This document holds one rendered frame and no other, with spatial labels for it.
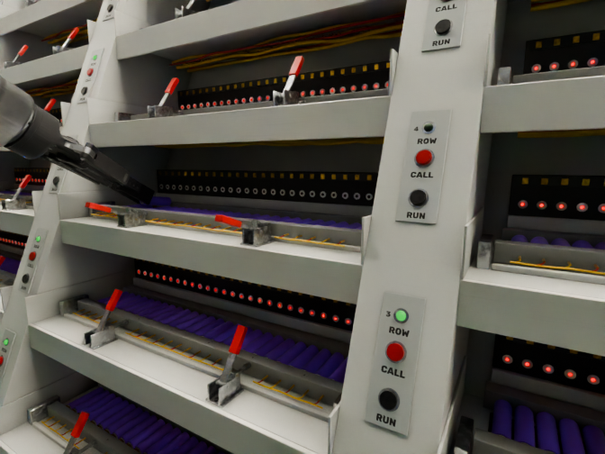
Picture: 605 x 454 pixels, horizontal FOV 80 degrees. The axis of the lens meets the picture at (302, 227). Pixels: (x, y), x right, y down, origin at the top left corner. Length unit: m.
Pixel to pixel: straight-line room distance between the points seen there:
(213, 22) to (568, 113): 0.54
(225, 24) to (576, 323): 0.62
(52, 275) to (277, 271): 0.50
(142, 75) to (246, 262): 0.59
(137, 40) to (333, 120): 0.51
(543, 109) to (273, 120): 0.31
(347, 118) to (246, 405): 0.37
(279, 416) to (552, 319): 0.30
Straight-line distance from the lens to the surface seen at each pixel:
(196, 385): 0.53
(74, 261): 0.84
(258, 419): 0.47
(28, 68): 1.24
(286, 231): 0.49
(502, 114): 0.42
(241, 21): 0.68
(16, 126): 0.63
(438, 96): 0.43
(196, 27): 0.74
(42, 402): 0.89
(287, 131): 0.50
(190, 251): 0.53
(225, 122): 0.57
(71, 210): 0.83
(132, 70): 0.93
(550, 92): 0.43
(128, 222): 0.66
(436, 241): 0.37
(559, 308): 0.37
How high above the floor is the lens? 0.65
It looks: 9 degrees up
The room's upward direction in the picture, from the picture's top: 11 degrees clockwise
